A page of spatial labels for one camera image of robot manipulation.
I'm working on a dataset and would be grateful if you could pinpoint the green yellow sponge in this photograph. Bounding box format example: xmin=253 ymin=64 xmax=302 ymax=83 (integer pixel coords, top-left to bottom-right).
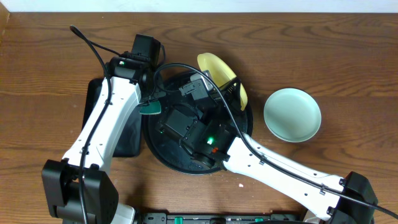
xmin=138 ymin=100 xmax=162 ymax=115

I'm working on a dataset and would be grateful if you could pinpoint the yellow plate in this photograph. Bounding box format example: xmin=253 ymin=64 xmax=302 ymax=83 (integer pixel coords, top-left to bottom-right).
xmin=197 ymin=53 xmax=248 ymax=111

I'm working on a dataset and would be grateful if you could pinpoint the light green plate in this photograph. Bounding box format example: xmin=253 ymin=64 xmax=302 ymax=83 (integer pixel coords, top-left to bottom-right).
xmin=264 ymin=88 xmax=322 ymax=142

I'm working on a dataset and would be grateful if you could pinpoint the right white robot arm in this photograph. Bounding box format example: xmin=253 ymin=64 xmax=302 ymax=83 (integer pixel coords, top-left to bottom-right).
xmin=155 ymin=72 xmax=377 ymax=223

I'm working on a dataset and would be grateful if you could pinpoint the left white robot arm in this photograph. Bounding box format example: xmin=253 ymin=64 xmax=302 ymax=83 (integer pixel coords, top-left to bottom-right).
xmin=42 ymin=34 xmax=162 ymax=223

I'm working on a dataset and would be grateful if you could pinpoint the round black tray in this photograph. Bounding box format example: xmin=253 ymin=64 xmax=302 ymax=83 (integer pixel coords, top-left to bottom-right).
xmin=141 ymin=70 xmax=254 ymax=175

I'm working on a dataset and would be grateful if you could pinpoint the rectangular black tray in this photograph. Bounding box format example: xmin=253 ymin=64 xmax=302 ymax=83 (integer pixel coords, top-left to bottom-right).
xmin=82 ymin=78 xmax=142 ymax=157

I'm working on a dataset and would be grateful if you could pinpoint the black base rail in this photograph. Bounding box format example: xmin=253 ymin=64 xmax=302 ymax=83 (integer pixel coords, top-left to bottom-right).
xmin=134 ymin=213 xmax=303 ymax=224

